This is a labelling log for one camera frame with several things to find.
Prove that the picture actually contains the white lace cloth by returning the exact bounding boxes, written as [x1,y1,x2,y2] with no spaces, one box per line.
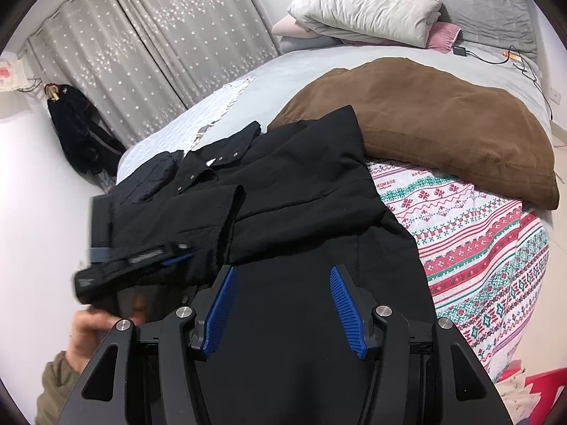
[183,75,256,155]

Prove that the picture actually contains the person's left forearm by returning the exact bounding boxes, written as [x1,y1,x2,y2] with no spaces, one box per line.
[34,350,95,425]

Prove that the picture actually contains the person's left hand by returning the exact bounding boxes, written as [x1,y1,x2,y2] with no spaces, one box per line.
[70,294,148,373]

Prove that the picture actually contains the black cable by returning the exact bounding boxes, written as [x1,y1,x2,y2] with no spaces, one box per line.
[465,44,555,121]

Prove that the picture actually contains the pink pillow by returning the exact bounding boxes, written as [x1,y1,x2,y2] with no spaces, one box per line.
[424,21,462,52]

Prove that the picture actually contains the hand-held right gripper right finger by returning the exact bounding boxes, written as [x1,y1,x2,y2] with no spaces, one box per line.
[329,265,515,425]

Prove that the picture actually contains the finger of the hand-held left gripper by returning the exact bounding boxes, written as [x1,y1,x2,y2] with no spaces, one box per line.
[108,243,196,276]

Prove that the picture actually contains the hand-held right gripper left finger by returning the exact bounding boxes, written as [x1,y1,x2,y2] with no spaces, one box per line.
[53,265,240,425]

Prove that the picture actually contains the red and white bag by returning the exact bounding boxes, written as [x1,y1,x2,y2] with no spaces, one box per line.
[495,361,550,425]

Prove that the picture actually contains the dark hanging clothes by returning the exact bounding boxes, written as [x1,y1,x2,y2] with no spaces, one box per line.
[45,82,130,179]

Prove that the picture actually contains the white printed wall hanging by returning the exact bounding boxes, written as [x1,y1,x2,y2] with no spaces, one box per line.
[0,54,35,95]

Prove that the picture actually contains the brown pillow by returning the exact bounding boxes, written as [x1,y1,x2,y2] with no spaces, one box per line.
[267,57,560,211]

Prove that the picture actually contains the white folded quilt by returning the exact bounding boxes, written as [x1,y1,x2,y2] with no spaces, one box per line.
[286,0,443,49]

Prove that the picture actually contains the bed with grey sheet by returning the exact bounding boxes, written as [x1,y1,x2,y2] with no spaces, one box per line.
[116,35,558,385]

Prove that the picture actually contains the black jacket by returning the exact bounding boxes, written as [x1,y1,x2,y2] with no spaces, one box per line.
[91,105,438,425]

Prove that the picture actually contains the grey dotted curtain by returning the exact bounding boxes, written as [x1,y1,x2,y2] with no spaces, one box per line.
[26,0,290,153]

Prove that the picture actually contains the grey quilted headboard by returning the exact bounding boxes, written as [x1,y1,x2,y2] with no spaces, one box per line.
[310,0,539,61]

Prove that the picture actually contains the grey pillow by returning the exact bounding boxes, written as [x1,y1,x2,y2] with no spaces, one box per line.
[279,34,343,56]

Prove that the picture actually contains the red green patterned blanket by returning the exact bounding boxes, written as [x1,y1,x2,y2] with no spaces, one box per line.
[365,159,551,385]

